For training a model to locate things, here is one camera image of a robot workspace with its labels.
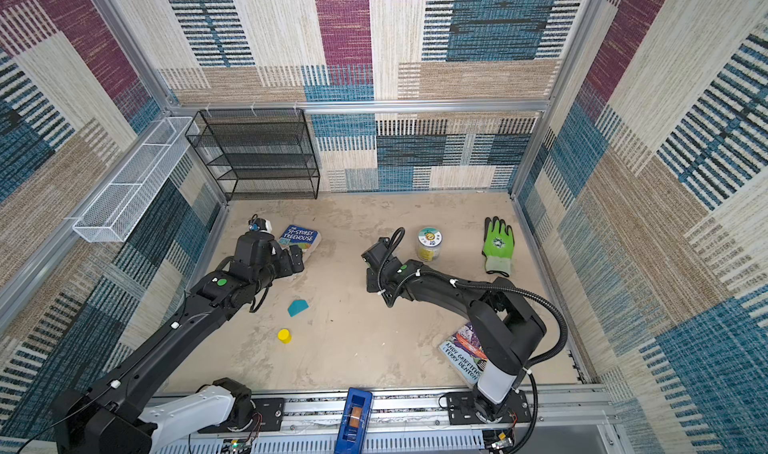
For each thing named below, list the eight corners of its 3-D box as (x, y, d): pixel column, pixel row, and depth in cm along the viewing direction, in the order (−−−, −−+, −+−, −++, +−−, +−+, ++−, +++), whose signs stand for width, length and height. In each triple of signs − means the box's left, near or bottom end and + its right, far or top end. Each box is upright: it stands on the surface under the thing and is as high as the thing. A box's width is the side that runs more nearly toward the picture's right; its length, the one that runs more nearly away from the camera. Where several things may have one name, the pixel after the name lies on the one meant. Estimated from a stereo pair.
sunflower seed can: (417, 261, 104) (419, 245, 96) (415, 244, 108) (417, 227, 101) (440, 261, 104) (443, 245, 96) (437, 243, 108) (441, 227, 101)
